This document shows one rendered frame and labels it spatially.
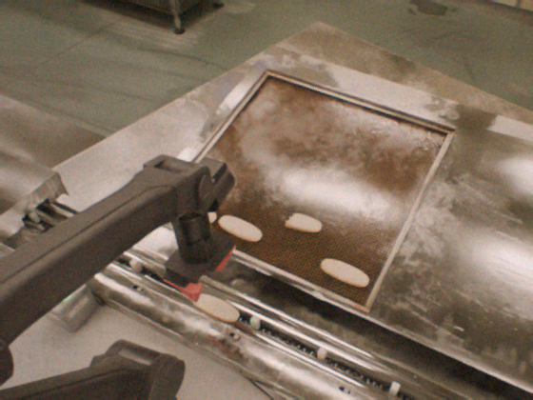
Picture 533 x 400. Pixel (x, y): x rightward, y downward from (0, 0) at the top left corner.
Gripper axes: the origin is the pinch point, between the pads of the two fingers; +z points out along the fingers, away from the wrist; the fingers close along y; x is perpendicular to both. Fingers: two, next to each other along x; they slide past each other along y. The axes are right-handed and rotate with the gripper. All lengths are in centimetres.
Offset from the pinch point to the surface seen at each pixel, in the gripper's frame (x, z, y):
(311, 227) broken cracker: 10.3, 0.9, -21.8
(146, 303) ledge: -10.6, 6.7, 5.8
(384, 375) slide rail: 35.1, 7.9, -2.3
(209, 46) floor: -158, 90, -207
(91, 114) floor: -171, 91, -111
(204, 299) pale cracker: -1.6, 6.9, -0.1
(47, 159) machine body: -63, 11, -18
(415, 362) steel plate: 39.3, 10.8, -8.9
